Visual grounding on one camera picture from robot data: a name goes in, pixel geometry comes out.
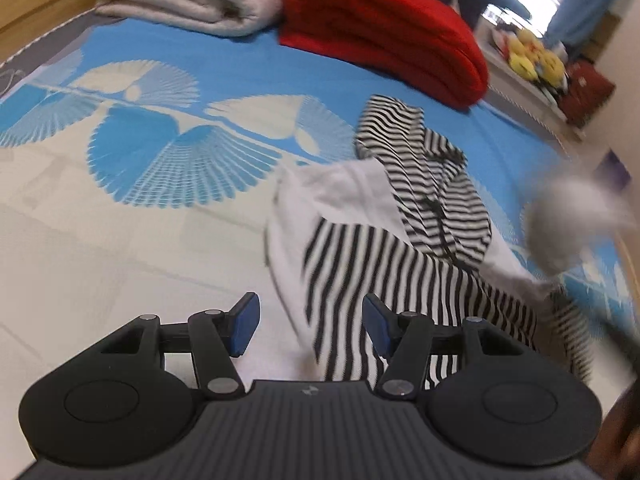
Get dark red bag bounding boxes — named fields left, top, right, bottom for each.
left=557, top=60, right=616, bottom=128

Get folded red blanket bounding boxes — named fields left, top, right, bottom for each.
left=278, top=0, right=490, bottom=110

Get black white striped shirt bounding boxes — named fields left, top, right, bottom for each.
left=264, top=94, right=596, bottom=391

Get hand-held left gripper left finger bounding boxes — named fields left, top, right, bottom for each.
left=95, top=292, right=261, bottom=401

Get yellow plush toys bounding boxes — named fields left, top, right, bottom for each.
left=506, top=27, right=566, bottom=83

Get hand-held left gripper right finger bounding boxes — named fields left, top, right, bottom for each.
left=362, top=293, right=526, bottom=401

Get blue curtain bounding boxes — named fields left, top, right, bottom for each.
left=542, top=0, right=638, bottom=48

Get wooden bed frame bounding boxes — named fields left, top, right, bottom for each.
left=0, top=0, right=107, bottom=63

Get white side shelf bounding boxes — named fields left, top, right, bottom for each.
left=475, top=5, right=588, bottom=143

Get blue white printed bed sheet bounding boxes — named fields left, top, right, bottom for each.
left=0, top=10, right=636, bottom=466

